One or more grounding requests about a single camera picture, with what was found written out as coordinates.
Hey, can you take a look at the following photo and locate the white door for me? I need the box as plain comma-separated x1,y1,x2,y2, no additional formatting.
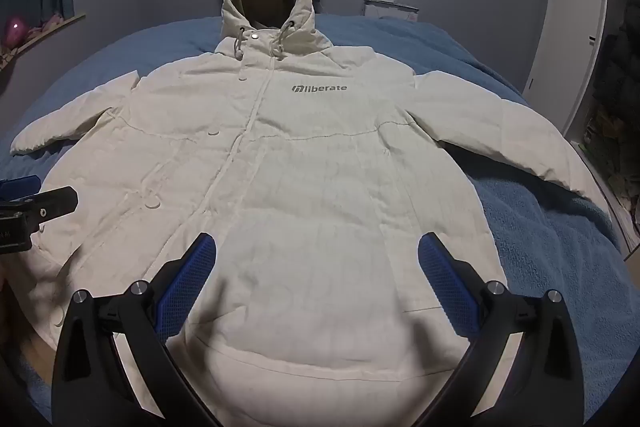
522,0,609,138

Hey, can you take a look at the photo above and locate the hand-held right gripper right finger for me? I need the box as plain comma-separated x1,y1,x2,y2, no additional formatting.
417,232,583,427

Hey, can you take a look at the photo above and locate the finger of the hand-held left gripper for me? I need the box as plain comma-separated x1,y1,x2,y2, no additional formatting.
0,188,79,228
0,175,42,200

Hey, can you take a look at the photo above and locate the blue fleece blanket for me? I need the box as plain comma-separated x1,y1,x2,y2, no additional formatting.
0,14,640,427

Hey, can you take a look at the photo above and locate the wooden window sill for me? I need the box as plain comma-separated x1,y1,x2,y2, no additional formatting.
0,13,86,60

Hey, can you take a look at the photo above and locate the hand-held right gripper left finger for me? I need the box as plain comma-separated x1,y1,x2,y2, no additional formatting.
52,232,223,427

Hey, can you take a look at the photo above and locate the pink round lamp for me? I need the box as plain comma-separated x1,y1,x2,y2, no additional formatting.
4,14,27,48

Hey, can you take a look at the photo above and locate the dark clutter pile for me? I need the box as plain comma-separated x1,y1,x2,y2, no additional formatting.
575,7,640,233

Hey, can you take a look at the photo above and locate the white hooded puffer jacket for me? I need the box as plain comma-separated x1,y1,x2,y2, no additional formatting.
10,0,611,427

